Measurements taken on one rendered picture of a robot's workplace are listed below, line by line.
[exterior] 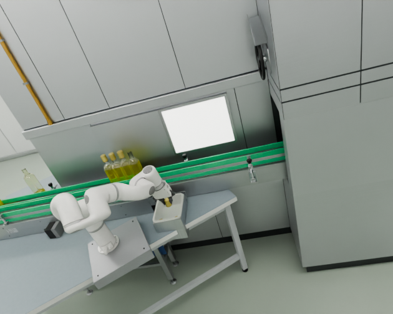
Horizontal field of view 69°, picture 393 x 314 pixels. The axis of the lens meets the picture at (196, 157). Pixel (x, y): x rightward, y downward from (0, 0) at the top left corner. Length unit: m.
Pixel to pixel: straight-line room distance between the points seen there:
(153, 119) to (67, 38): 0.65
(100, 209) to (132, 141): 0.78
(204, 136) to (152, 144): 0.35
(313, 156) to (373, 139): 0.29
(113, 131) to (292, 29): 1.21
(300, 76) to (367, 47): 0.28
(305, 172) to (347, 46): 0.65
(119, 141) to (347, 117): 1.34
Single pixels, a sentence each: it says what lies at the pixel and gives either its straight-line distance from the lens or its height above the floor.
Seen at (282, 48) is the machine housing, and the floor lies 1.58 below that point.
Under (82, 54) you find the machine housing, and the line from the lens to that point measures 1.86.
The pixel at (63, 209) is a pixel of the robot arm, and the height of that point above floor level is 1.29.
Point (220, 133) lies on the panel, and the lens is 1.85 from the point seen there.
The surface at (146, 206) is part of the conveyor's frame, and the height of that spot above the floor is 0.81.
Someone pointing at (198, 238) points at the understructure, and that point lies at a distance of 2.50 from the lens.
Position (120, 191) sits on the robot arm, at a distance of 1.34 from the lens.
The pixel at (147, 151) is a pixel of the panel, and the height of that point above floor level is 1.06.
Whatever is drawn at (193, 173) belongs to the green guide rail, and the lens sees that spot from 1.82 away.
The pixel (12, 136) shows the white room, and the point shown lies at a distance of 6.46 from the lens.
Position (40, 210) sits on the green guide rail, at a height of 0.93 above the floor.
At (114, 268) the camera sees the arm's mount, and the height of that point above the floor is 0.81.
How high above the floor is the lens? 1.91
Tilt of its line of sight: 30 degrees down
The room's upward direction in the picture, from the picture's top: 18 degrees counter-clockwise
